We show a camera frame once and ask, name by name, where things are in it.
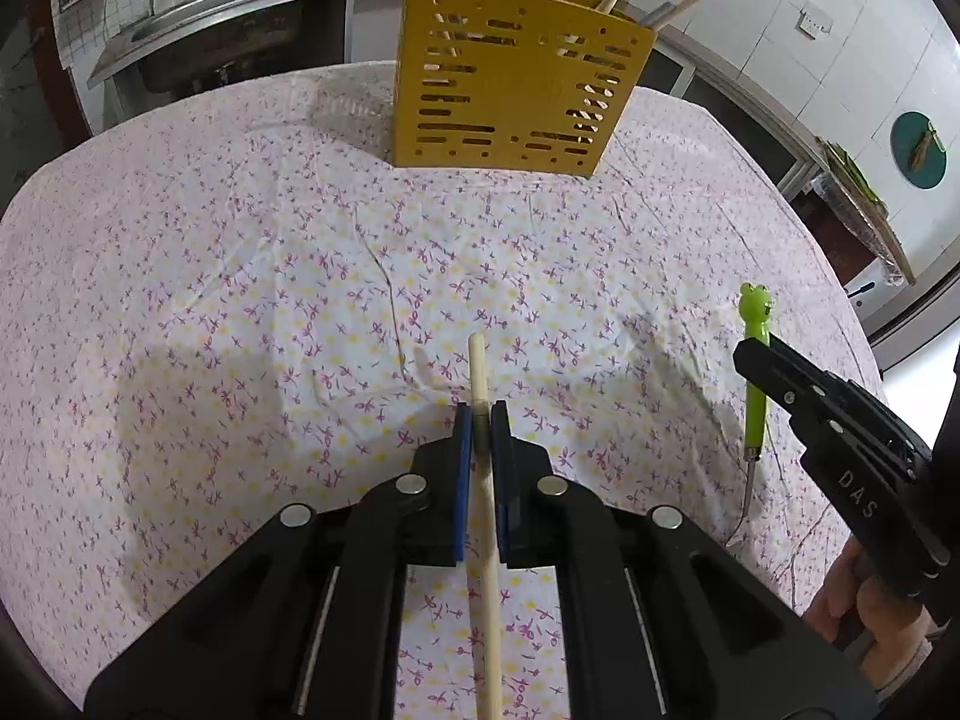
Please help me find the stainless steel sink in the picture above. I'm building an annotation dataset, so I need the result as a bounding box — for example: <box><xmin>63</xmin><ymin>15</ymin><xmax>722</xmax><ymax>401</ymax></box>
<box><xmin>86</xmin><ymin>0</ymin><xmax>410</xmax><ymax>92</ymax></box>

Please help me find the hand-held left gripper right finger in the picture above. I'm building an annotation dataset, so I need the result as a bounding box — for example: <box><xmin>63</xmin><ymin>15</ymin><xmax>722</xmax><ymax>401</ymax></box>
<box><xmin>489</xmin><ymin>401</ymin><xmax>878</xmax><ymax>720</ymax></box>

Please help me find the gold perforated utensil holder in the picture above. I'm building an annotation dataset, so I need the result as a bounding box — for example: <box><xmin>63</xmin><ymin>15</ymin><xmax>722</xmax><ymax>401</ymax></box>
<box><xmin>390</xmin><ymin>0</ymin><xmax>658</xmax><ymax>178</ymax></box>

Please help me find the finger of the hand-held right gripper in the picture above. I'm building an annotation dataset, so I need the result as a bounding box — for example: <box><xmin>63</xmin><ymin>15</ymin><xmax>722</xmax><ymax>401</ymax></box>
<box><xmin>733</xmin><ymin>334</ymin><xmax>835</xmax><ymax>437</ymax></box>

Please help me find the person's right hand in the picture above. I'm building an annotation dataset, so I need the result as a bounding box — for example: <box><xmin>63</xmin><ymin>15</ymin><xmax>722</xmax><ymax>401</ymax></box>
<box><xmin>802</xmin><ymin>542</ymin><xmax>940</xmax><ymax>692</ymax></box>

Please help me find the wooden side shelf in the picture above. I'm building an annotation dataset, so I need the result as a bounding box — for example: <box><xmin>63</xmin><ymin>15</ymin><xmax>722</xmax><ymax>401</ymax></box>
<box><xmin>814</xmin><ymin>136</ymin><xmax>917</xmax><ymax>287</ymax></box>

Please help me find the green round board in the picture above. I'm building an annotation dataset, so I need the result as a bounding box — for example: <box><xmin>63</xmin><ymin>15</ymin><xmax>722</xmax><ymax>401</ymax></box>
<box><xmin>889</xmin><ymin>110</ymin><xmax>948</xmax><ymax>191</ymax></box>

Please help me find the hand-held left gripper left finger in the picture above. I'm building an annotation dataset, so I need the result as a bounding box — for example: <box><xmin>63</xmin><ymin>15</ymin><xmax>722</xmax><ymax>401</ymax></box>
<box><xmin>84</xmin><ymin>401</ymin><xmax>475</xmax><ymax>720</ymax></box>

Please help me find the green frog handle utensil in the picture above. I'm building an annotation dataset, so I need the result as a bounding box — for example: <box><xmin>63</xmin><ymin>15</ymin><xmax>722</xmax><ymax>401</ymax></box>
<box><xmin>723</xmin><ymin>281</ymin><xmax>778</xmax><ymax>545</ymax></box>

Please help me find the floral pink tablecloth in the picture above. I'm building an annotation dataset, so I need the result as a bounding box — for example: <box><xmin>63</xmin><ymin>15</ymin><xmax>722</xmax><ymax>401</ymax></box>
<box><xmin>0</xmin><ymin>64</ymin><xmax>890</xmax><ymax>720</ymax></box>

